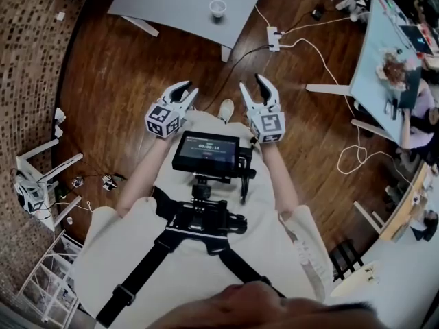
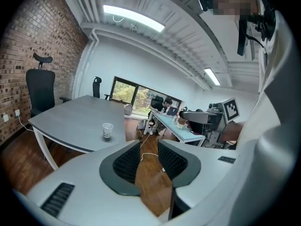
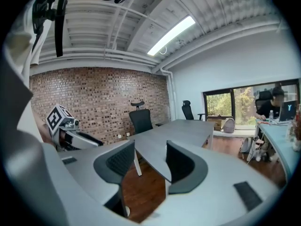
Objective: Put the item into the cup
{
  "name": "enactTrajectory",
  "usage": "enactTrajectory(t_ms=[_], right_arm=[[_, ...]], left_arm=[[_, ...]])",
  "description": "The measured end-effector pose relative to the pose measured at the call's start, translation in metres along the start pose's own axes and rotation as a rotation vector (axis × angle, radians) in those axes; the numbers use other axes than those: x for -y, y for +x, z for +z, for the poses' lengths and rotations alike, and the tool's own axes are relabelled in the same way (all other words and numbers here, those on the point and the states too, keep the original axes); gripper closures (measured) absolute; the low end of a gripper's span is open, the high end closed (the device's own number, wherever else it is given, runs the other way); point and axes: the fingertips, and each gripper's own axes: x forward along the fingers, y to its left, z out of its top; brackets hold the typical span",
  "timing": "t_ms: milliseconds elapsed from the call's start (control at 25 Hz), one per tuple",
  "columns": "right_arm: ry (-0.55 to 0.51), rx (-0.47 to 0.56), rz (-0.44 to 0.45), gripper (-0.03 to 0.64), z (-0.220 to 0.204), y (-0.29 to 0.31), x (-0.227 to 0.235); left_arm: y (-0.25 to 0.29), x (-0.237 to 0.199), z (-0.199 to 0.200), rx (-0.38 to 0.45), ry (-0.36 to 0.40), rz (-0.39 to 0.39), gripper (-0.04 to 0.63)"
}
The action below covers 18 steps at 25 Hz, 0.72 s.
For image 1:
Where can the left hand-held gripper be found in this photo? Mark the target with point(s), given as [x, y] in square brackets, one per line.
[164, 120]

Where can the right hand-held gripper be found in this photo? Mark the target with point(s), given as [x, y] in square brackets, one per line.
[271, 123]

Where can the person's left forearm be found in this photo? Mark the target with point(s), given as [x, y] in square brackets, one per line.
[140, 177]

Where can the person's right forearm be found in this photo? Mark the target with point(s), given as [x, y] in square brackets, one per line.
[279, 177]

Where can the person's left white shoe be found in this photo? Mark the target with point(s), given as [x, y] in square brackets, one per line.
[191, 108]

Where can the person's white shoe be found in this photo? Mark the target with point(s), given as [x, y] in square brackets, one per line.
[191, 108]
[226, 110]

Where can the beige trousers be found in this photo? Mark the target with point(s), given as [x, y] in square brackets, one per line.
[205, 122]

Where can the person's right white shoe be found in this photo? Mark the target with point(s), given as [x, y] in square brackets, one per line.
[226, 110]

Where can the white power strip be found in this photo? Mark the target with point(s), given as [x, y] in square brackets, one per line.
[273, 39]

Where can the black chest monitor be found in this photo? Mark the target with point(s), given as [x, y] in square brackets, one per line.
[205, 151]

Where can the grey table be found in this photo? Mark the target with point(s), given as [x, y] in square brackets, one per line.
[178, 2]

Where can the black power adapter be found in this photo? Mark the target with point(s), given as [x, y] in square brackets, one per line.
[317, 12]

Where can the light blue table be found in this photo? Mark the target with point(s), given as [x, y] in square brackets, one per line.
[374, 81]

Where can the crumpled white paper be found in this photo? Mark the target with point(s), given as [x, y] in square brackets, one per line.
[59, 122]

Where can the white plug adapter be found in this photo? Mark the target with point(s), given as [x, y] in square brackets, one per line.
[60, 16]

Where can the open laptop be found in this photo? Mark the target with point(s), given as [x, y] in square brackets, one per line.
[416, 39]

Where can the beige shirt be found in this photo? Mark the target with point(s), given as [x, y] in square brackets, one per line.
[188, 273]

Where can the wooden desk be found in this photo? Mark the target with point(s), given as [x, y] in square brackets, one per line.
[404, 211]

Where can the spare white gripper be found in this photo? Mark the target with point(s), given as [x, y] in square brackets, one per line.
[29, 199]

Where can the black stool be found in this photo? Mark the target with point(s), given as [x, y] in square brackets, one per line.
[346, 260]

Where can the round white table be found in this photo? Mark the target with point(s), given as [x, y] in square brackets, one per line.
[356, 281]

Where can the person's own face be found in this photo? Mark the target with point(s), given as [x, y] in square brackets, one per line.
[247, 307]

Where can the black chest camera rig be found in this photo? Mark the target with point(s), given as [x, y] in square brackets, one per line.
[205, 218]

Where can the white stool frame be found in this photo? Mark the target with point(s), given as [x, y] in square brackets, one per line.
[44, 177]

